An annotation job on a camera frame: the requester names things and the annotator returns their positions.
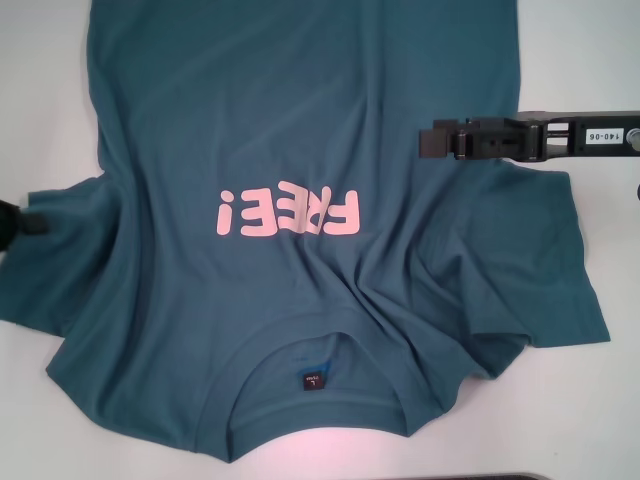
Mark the blue t-shirt with pink print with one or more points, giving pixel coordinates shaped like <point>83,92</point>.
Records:
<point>250,300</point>

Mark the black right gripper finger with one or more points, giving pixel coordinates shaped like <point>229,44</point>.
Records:
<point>450,125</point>
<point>435,144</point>

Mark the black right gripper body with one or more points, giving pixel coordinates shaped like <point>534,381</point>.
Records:
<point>600,137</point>

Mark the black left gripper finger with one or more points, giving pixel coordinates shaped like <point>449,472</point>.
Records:
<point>35,224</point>

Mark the silver right connector plug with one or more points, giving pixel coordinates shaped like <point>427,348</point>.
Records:
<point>635,139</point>

